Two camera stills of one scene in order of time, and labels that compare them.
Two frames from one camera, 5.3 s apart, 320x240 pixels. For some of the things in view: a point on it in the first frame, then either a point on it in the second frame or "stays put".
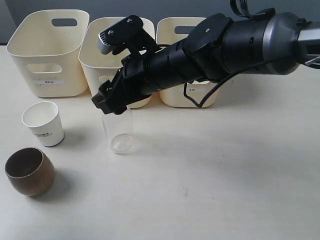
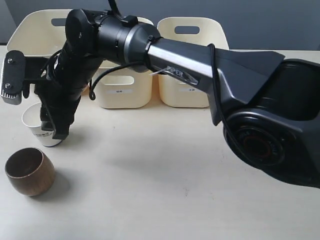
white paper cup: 44,118 stays put
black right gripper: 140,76 → 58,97
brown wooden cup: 31,171 stays put
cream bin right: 166,34 stays put
